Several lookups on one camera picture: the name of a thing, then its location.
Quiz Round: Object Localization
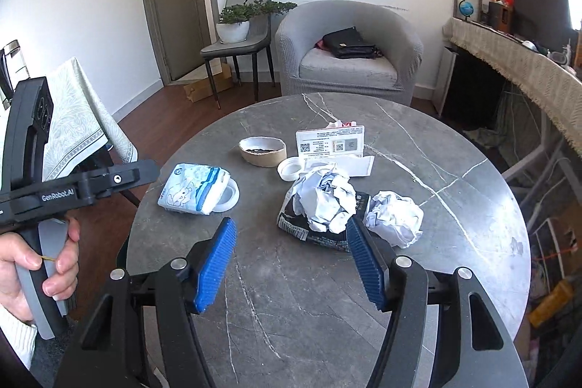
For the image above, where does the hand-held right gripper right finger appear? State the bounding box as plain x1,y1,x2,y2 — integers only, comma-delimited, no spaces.
347,216,530,388

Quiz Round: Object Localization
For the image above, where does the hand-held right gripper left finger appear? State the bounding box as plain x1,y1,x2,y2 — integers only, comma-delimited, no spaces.
55,216,238,388

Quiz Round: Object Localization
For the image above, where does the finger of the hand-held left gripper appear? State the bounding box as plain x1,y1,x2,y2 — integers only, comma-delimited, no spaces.
81,159,161,203

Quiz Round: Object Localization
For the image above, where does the small white paper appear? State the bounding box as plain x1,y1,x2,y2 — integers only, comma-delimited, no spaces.
364,190,424,249

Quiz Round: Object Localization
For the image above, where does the blue white tissue packet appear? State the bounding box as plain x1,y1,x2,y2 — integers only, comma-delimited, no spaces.
157,163,232,216

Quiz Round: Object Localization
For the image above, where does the white tape ring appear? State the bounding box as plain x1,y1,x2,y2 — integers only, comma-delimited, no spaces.
214,179,240,212

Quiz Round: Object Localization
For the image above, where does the large white paper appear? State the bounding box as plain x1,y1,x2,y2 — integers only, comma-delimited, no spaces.
291,163,358,234

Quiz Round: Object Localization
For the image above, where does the black plastic bag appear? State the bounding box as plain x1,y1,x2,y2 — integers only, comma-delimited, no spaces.
276,188,378,253

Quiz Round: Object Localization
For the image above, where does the brown paper bowl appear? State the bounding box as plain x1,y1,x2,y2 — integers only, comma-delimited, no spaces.
239,136,288,168

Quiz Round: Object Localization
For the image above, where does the person's left forearm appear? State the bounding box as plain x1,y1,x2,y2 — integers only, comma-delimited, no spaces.
0,304,38,371

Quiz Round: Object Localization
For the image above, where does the person's left hand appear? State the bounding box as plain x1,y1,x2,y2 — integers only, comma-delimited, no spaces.
0,216,81,323

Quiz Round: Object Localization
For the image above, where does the patterned white tablecloth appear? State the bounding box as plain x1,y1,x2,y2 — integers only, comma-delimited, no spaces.
43,57,138,180

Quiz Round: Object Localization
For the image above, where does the cardboard box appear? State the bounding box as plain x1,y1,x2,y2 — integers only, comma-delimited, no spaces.
183,63,235,103

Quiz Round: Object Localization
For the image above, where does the white round lid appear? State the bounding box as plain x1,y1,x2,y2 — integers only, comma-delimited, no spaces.
276,157,304,181

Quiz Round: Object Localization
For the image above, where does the clear acrylic sign stand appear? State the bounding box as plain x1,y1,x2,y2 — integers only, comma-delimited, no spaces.
295,125,376,177

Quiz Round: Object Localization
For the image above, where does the grey door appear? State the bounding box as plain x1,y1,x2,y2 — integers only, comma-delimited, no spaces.
136,0,218,86

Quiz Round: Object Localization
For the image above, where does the grey dining chair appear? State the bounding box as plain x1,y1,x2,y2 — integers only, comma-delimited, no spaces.
201,0,276,111

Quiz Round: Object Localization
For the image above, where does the potted green plant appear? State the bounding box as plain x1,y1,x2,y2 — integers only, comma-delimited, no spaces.
216,0,298,44

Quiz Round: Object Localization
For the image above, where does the yellow floor object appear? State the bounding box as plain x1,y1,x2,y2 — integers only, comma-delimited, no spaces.
527,279,574,327

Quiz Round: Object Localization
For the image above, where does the white metal rack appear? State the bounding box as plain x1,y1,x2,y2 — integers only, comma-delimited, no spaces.
500,133,582,280

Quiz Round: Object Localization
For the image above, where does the grey armchair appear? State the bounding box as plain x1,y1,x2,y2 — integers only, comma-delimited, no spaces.
275,0,423,107

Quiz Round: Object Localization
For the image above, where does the black handbag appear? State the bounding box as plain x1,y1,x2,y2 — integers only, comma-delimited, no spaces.
322,27,383,60

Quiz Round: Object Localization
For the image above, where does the sideboard with lace cloth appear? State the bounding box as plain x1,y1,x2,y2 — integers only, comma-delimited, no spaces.
448,17,582,152

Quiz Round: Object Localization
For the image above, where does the brown wooden box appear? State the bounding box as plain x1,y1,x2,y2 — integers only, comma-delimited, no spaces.
482,1,515,32

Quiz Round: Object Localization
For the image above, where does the black monitor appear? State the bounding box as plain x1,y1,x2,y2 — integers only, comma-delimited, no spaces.
514,0,571,48

